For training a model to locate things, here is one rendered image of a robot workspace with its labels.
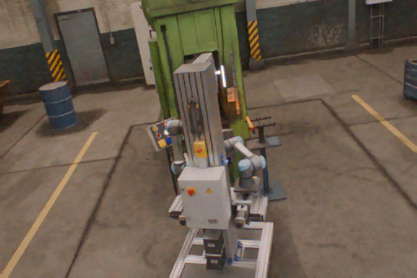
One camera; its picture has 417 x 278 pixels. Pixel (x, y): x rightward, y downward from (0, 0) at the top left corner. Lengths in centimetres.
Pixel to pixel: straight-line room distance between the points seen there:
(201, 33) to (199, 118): 161
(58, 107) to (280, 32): 577
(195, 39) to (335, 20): 679
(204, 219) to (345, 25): 837
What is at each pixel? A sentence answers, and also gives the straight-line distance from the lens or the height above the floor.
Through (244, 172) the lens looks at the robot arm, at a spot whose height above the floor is 98.
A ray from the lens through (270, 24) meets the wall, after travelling 1028.
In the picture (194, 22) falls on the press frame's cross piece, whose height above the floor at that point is 217.
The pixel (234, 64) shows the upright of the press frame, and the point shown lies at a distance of 448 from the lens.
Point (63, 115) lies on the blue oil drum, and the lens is 843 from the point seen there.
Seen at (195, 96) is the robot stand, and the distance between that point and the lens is 288.
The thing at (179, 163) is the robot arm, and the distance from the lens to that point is 361.
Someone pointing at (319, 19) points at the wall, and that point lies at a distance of 1056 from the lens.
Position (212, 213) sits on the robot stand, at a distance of 311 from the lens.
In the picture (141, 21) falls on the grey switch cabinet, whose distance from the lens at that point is 959.
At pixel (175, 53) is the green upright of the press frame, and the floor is 187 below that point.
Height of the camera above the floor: 275
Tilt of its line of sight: 22 degrees down
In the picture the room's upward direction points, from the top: 9 degrees counter-clockwise
